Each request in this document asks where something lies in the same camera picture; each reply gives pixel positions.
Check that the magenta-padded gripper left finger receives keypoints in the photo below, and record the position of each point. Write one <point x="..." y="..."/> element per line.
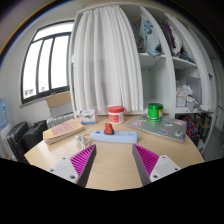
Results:
<point x="63" y="168"/>

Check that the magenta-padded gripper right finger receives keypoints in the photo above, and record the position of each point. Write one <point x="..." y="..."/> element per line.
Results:
<point x="160" y="168"/>

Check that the tan book with pink cover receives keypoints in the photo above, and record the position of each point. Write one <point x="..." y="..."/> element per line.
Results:
<point x="62" y="130"/>

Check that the grey laptop with stickers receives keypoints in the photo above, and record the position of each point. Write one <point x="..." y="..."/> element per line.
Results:
<point x="166" y="129"/>

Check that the light blue power strip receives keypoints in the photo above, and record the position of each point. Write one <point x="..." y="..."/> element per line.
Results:
<point x="125" y="137"/>

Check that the white radiator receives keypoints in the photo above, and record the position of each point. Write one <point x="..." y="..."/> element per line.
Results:
<point x="60" y="120"/>

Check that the colourful patterned bag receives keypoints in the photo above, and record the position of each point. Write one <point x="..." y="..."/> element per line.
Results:
<point x="191" y="130"/>

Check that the black bag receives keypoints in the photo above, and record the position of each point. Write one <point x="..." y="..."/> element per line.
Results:
<point x="23" y="138"/>

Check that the small white printed box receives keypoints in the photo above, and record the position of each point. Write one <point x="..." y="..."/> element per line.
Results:
<point x="88" y="117"/>

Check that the green round tin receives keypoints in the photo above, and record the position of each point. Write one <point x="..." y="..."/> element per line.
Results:
<point x="155" y="111"/>

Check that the cardboard box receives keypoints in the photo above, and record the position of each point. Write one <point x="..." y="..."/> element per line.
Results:
<point x="58" y="100"/>

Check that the white jar with red lid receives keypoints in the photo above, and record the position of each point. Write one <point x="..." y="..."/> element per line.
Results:
<point x="116" y="115"/>

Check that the clear water bottle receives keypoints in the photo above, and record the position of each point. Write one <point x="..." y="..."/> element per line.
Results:
<point x="2" y="113"/>

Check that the white shelf unit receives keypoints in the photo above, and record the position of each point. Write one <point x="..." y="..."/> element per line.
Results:
<point x="156" y="73"/>

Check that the black-framed window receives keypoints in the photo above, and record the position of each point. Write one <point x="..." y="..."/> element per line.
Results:
<point x="43" y="63"/>

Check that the white curtain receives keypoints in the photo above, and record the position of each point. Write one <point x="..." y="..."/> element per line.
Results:
<point x="106" y="60"/>

